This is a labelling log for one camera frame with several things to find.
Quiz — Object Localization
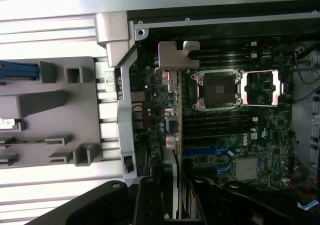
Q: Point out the silver chipset heatsink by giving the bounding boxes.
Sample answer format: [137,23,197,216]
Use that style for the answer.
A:
[234,157,260,181]

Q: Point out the blue expansion slot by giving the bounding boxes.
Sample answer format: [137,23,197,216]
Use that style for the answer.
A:
[183,147,235,157]

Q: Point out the green motherboard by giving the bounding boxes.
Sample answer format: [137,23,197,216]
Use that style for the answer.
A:
[134,36,296,193]

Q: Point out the CPU socket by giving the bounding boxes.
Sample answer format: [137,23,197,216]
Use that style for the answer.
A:
[191,69,243,110]

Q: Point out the grey plastic parts rack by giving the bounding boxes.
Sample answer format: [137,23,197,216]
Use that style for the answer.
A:
[0,56,103,170]

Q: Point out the green RAM stick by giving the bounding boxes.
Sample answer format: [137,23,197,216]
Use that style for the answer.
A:
[0,139,61,146]

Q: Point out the metal socket cover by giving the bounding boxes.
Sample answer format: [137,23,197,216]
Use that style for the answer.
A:
[241,69,285,107]

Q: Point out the silver CPU chip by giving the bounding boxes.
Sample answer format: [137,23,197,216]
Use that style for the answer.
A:
[0,118,16,131]

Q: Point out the black open PC case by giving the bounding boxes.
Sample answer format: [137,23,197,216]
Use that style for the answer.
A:
[93,8,320,225]

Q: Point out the hard disk in blue caddy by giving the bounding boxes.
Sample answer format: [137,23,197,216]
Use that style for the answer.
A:
[0,61,40,82]

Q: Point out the blue SATA wire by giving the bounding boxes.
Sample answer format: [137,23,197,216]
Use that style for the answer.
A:
[297,199,320,211]

